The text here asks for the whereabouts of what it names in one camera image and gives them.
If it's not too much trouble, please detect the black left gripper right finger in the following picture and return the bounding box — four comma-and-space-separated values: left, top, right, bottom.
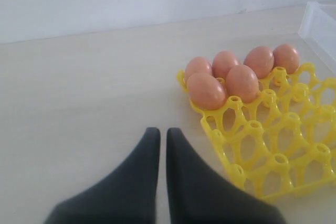
166, 128, 286, 223

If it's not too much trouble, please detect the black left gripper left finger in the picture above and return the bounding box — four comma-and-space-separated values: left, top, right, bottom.
45, 127, 161, 223

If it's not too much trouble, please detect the brown egg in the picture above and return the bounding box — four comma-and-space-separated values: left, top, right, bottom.
184, 57, 213, 82
225, 65, 259, 103
212, 51, 240, 79
244, 46, 275, 79
186, 73, 227, 110
273, 44, 300, 74

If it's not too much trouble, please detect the yellow plastic egg tray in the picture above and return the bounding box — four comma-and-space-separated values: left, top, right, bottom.
176, 62, 336, 200

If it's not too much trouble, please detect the clear plastic bin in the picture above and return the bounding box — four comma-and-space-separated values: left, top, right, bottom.
298, 2, 335, 73

